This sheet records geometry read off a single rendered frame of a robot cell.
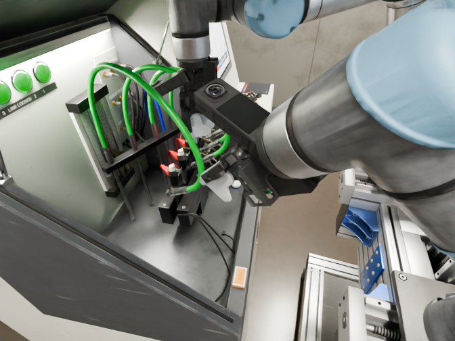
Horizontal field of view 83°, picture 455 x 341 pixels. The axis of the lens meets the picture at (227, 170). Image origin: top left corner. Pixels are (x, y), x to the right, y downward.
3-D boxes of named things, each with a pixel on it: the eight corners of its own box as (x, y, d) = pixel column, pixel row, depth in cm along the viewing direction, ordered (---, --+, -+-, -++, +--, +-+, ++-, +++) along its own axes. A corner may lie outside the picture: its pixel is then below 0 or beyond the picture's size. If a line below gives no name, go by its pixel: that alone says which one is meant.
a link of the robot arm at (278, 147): (267, 116, 20) (326, 67, 23) (243, 134, 24) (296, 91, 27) (324, 191, 20) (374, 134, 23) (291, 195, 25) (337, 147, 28)
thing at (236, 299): (241, 341, 69) (242, 316, 58) (225, 337, 69) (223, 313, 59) (261, 185, 115) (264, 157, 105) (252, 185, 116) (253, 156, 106)
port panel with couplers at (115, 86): (129, 143, 97) (102, 57, 77) (120, 143, 97) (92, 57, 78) (144, 126, 107) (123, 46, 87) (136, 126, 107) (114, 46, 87)
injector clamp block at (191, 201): (193, 239, 89) (187, 210, 79) (166, 235, 91) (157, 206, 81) (214, 176, 115) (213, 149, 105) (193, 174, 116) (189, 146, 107)
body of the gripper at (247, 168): (248, 208, 36) (300, 206, 24) (209, 160, 35) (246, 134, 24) (282, 174, 38) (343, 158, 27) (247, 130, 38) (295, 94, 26)
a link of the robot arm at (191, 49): (165, 38, 48) (179, 29, 54) (169, 63, 51) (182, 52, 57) (204, 39, 47) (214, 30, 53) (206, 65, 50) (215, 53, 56)
